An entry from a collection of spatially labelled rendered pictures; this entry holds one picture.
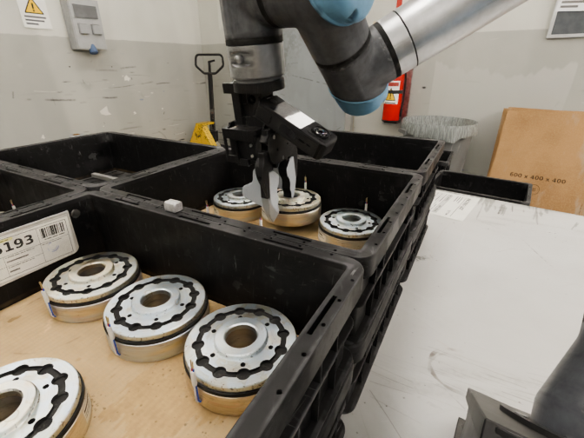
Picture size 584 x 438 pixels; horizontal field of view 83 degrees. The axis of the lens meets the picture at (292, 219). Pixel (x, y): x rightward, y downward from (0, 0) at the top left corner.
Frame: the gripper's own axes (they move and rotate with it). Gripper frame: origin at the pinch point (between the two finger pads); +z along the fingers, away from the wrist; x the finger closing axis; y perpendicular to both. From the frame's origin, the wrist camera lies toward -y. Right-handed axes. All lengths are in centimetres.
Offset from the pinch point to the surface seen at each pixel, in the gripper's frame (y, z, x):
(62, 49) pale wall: 319, -18, -152
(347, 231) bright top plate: -11.3, 1.5, 0.2
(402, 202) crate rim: -19.2, -5.9, 1.9
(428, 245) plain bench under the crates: -20.4, 21.2, -30.1
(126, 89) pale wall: 314, 24, -201
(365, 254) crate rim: -19.1, -7.6, 16.3
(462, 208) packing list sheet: -26, 25, -59
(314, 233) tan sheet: -4.8, 4.5, -1.4
